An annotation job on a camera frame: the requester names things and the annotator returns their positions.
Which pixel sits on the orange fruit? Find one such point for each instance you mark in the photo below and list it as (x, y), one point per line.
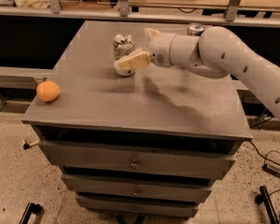
(47, 91)

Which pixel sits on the grey drawer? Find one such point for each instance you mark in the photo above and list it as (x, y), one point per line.
(137, 206)
(142, 160)
(132, 188)

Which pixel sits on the grey metal railing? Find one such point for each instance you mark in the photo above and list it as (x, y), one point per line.
(166, 11)

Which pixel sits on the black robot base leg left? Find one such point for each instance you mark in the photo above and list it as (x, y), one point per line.
(31, 209)

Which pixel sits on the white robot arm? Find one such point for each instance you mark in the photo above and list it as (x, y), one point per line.
(216, 53)

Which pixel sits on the silver blue energy drink can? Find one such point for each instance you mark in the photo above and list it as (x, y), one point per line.
(195, 29)

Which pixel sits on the black power adapter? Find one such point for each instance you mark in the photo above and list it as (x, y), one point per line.
(268, 168)

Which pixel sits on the middle grey drawer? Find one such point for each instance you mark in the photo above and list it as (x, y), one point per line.
(132, 188)

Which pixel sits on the grey drawer cabinet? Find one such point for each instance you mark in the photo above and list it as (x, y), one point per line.
(168, 108)

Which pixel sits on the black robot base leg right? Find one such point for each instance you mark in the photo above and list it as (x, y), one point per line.
(264, 197)

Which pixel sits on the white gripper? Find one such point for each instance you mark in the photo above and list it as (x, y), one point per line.
(160, 49)

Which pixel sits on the white green 7up can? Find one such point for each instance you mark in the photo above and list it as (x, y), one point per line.
(123, 45)

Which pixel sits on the top grey drawer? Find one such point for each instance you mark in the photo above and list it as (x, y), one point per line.
(142, 160)

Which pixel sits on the bottom grey drawer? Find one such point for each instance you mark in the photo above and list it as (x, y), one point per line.
(137, 206)

